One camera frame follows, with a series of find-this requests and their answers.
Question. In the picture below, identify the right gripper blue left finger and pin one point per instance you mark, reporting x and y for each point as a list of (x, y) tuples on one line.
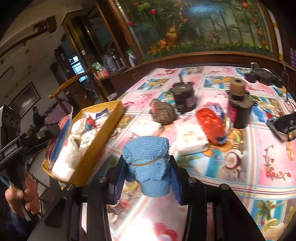
[(119, 179)]

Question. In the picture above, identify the dark wooden cabinet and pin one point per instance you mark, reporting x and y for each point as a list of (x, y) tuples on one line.
[(94, 30)]

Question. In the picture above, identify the black gold snack packet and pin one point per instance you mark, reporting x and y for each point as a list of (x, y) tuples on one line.
[(283, 127)]

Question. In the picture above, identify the blue knitted cloth roll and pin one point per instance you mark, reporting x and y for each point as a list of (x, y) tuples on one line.
[(148, 163)]

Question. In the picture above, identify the pink tissue pack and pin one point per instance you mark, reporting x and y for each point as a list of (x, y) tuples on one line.
[(190, 139)]

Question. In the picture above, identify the blue thermos jug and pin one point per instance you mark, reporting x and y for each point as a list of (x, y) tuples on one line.
[(109, 62)]

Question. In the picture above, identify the black cast machine part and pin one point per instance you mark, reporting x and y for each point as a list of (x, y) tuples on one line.
[(262, 76)]

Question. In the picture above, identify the flower garden wall painting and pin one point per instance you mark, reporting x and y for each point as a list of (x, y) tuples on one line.
[(157, 29)]

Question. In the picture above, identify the blue white tissue pack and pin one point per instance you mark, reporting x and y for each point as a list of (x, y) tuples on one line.
[(101, 117)]

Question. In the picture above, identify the brown mesh scrubber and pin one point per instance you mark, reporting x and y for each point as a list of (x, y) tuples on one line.
[(162, 112)]

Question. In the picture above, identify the multicolour sponge pack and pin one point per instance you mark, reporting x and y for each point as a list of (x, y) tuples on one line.
[(55, 145)]

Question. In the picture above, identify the wooden chair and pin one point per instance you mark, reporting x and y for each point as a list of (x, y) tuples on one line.
[(74, 89)]

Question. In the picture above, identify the framed wall picture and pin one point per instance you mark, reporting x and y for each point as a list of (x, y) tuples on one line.
[(25, 100)]

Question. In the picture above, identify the lemon print tissue pack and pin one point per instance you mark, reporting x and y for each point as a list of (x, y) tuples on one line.
[(87, 138)]

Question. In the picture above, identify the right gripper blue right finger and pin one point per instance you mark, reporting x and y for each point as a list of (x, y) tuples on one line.
[(177, 181)]

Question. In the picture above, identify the yellow cardboard box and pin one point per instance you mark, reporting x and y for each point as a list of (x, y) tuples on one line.
[(91, 155)]

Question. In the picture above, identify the left hand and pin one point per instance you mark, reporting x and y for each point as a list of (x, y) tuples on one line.
[(28, 199)]

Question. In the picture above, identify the black gear motor with roller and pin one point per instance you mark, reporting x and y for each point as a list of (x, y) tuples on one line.
[(240, 103)]

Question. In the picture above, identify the orange plastic bag bundle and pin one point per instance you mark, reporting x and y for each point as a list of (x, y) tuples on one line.
[(212, 126)]

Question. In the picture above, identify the colourful printed tablecloth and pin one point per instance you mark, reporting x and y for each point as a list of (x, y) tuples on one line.
[(258, 166)]

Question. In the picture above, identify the purple bottles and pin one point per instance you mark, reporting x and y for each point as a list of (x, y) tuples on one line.
[(293, 58)]

